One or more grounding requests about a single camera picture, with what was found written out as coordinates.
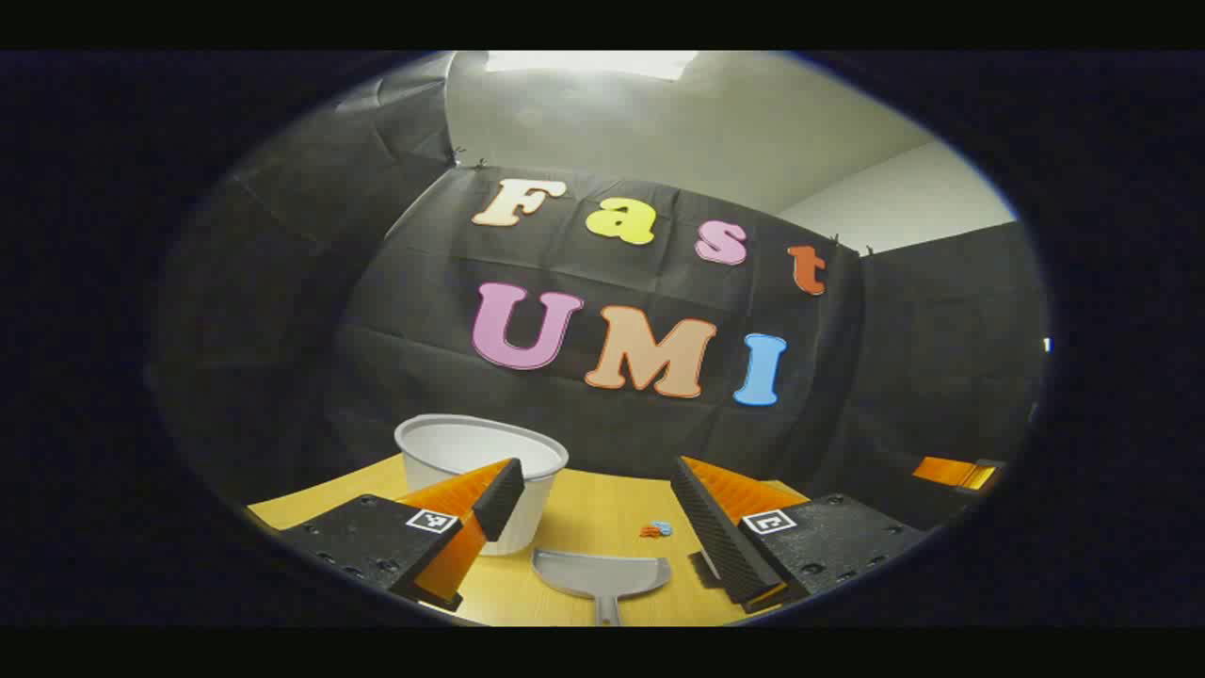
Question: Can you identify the yellow wooden desktop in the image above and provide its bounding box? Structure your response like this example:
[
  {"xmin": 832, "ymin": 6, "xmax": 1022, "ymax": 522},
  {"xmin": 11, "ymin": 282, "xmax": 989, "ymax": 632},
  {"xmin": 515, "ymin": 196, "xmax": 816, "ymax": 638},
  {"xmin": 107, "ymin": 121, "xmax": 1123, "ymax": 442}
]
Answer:
[{"xmin": 247, "ymin": 452, "xmax": 812, "ymax": 627}]

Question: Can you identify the white ribbed garbage bin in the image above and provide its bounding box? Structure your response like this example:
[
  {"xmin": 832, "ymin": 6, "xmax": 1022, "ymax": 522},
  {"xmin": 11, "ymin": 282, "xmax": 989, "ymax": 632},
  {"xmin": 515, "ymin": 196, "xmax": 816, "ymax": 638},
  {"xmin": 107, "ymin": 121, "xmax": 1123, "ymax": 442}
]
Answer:
[{"xmin": 394, "ymin": 414, "xmax": 570, "ymax": 557}]

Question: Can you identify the grey plastic dustpan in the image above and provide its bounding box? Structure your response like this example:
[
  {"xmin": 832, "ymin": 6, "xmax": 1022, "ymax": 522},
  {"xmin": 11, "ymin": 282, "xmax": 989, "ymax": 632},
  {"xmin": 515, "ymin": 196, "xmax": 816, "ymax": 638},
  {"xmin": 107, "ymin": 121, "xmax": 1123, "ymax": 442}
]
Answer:
[{"xmin": 531, "ymin": 549, "xmax": 673, "ymax": 627}]

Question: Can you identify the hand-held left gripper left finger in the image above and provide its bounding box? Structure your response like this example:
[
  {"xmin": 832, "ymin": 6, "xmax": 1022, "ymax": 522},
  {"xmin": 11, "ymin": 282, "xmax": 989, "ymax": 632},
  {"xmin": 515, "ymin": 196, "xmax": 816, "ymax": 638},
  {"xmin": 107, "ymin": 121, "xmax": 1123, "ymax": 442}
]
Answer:
[{"xmin": 278, "ymin": 458, "xmax": 526, "ymax": 613}]

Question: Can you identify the ceiling light panel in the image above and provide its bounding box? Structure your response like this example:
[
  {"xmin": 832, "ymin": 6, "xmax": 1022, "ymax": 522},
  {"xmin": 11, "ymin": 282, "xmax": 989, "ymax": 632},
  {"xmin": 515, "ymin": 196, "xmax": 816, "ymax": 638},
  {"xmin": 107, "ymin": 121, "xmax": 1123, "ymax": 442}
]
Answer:
[{"xmin": 485, "ymin": 51, "xmax": 699, "ymax": 82}]

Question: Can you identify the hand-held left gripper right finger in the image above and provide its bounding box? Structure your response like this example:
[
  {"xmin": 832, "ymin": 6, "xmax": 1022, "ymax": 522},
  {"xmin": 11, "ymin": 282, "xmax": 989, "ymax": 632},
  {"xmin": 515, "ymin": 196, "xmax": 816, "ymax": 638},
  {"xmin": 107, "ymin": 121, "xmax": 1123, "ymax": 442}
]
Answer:
[{"xmin": 670, "ymin": 456, "xmax": 931, "ymax": 615}]

